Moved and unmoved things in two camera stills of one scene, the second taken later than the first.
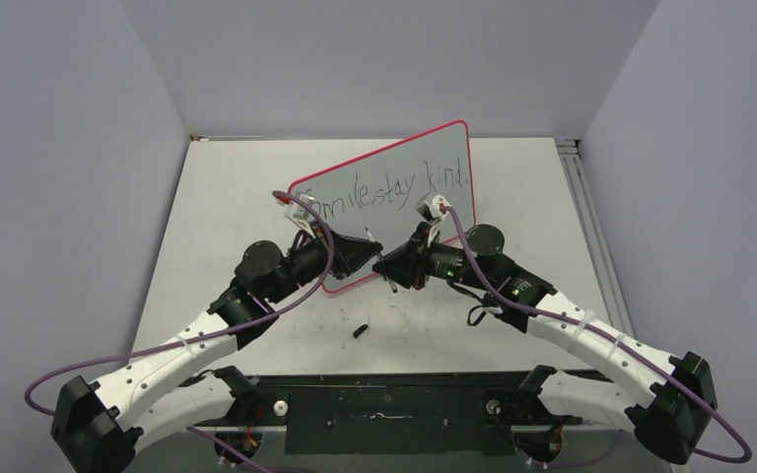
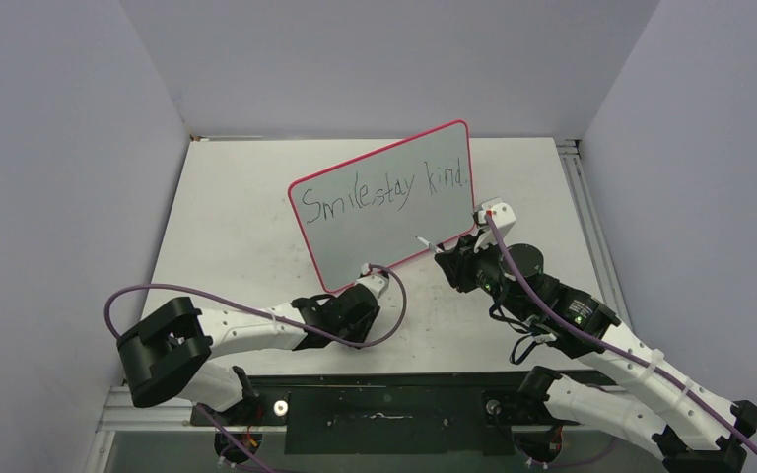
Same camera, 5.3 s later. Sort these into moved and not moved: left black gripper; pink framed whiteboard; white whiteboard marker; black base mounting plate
Moved: left black gripper; white whiteboard marker
Not moved: black base mounting plate; pink framed whiteboard
